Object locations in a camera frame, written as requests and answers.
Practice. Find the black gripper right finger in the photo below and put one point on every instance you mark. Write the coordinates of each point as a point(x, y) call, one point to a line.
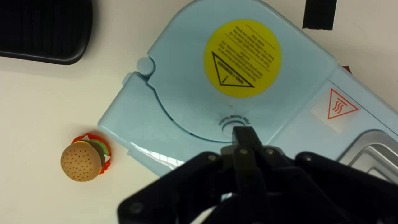
point(259, 175)

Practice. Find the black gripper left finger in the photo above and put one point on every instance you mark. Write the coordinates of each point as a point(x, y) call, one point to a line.
point(233, 166)

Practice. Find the toy hamburger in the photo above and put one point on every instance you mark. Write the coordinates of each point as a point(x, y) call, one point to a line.
point(88, 155)

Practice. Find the black tape strip right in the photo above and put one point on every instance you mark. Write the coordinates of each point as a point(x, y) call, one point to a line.
point(319, 13)

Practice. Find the black plastic tray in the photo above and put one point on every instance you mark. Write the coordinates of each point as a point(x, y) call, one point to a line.
point(54, 31)

